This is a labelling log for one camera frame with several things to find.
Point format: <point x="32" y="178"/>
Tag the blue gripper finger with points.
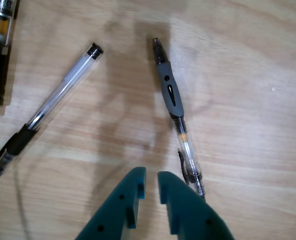
<point x="112" y="212"/>
<point x="192" y="215"/>

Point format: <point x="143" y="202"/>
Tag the grey grip retractable pen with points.
<point x="171" y="92"/>

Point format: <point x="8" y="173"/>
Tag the clear stick pen black cap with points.
<point x="53" y="100"/>

